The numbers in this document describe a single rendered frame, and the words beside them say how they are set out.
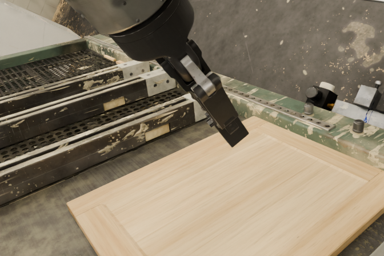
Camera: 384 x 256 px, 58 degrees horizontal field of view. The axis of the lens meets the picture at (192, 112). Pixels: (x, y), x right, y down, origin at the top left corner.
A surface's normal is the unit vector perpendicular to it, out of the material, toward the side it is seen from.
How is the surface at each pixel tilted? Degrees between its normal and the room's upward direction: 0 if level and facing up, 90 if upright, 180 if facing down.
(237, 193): 54
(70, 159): 90
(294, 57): 0
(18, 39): 90
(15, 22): 90
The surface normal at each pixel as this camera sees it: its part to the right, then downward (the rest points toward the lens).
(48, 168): 0.59, 0.30
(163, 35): 0.40, 0.58
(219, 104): 0.55, 0.66
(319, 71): -0.70, -0.26
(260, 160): -0.09, -0.90
